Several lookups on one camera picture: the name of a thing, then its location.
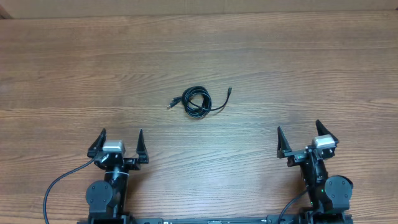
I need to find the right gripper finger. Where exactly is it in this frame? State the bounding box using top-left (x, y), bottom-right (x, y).
top-left (277, 126), bottom-right (292, 159)
top-left (315, 119), bottom-right (339, 144)

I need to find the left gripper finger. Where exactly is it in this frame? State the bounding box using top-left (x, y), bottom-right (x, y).
top-left (136, 129), bottom-right (149, 164)
top-left (87, 128), bottom-right (106, 157)

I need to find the black USB-A cable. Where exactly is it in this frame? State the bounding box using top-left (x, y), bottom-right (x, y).
top-left (166, 85), bottom-right (213, 119)

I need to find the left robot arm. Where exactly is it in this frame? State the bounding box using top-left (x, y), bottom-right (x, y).
top-left (86, 129), bottom-right (149, 224)

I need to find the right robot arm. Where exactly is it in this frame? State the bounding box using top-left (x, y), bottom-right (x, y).
top-left (277, 120), bottom-right (354, 223)

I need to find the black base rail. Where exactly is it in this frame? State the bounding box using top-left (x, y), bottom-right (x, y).
top-left (77, 213), bottom-right (354, 224)

